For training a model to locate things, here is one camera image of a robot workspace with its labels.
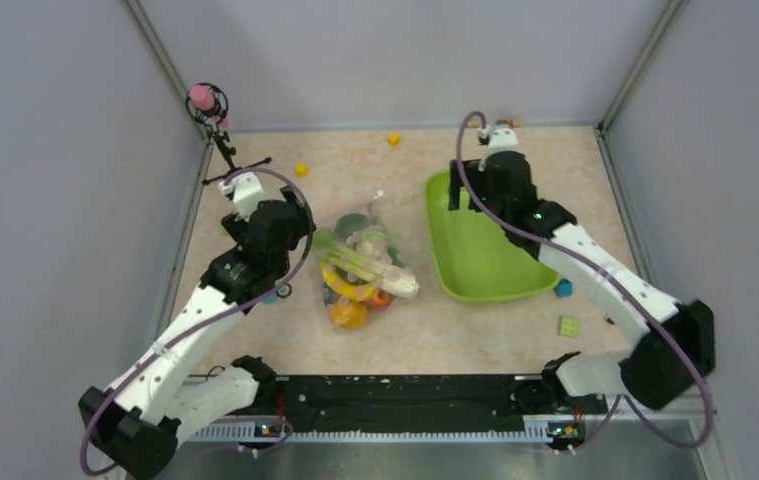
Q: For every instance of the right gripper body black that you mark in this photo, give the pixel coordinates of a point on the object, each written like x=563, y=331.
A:
x=477, y=179

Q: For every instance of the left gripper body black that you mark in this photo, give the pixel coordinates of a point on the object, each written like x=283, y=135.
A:
x=302, y=225

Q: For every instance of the green plastic bin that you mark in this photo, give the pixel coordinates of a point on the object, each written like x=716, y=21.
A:
x=474, y=261

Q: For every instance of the clear zip top bag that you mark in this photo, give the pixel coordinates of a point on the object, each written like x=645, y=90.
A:
x=375, y=242

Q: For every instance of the yellow toy banana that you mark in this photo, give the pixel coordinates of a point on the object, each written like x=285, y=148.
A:
x=338, y=284

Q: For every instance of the orange toy mango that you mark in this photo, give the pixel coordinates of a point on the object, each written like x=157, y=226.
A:
x=350, y=315

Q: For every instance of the red toy apple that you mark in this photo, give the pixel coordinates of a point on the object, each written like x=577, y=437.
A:
x=380, y=301

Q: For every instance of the toy celery stalk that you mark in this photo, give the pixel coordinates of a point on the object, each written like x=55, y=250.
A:
x=347, y=259

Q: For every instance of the dark green toy avocado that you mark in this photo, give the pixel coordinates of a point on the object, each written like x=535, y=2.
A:
x=351, y=223

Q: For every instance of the white toy cauliflower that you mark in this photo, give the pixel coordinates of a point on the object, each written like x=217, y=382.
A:
x=400, y=283

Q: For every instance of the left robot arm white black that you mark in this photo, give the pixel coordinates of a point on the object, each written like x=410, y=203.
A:
x=135, y=424

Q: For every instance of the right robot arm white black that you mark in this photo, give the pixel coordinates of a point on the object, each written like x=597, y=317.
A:
x=671, y=342

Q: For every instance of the blue cylinder toy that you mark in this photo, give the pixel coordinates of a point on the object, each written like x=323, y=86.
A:
x=271, y=298

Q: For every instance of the small teal block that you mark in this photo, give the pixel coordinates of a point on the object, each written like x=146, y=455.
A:
x=564, y=288

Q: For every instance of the pink microphone on tripod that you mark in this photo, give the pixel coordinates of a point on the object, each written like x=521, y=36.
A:
x=208, y=106

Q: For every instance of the green lego brick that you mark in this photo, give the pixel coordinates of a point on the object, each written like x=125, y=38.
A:
x=568, y=327

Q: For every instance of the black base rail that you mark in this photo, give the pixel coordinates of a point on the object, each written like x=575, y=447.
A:
x=493, y=408

